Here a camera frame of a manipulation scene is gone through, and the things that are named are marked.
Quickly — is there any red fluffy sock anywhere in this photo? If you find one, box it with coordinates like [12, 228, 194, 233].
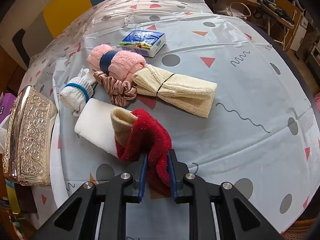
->
[111, 107, 172, 197]

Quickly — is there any pink towel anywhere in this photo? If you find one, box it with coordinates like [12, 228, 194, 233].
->
[87, 44, 146, 82]

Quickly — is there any blue tissue pack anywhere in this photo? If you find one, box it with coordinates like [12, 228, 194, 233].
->
[119, 30, 167, 58]

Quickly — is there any beige mesh cloth bundle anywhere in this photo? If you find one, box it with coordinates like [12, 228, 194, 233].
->
[132, 64, 217, 118]

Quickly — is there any brown satin scrunchie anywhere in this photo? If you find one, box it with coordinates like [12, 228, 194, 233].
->
[93, 71, 137, 107]

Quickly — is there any patterned white tablecloth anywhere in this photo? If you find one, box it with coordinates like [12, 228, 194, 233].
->
[22, 0, 319, 232]

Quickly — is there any white knit glove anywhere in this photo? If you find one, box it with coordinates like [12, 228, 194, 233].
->
[59, 68, 96, 117]

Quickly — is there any ornate gold tissue box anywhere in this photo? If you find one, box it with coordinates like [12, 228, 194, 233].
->
[2, 86, 57, 186]

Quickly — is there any purple cardboard box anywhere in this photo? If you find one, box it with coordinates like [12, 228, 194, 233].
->
[0, 93, 16, 122]

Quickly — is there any blue folding chair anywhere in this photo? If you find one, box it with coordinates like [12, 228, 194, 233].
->
[257, 0, 296, 50]

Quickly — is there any white wire basket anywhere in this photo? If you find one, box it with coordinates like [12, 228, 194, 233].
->
[214, 0, 252, 20]

